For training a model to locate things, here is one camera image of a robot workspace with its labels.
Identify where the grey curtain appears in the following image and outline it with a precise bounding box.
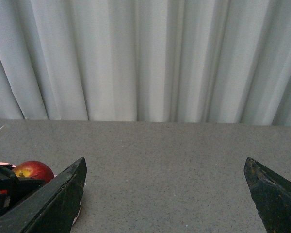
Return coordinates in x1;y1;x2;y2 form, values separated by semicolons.
0;0;291;126

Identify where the red apple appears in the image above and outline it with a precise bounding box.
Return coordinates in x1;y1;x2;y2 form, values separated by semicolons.
12;161;55;183

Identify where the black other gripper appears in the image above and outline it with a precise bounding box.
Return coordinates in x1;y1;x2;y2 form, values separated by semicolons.
0;157;87;233

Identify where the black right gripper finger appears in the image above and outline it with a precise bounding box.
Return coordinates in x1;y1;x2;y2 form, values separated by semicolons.
243;157;291;233

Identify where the pink bowl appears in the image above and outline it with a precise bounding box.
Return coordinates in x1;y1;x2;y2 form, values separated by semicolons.
0;162;81;225

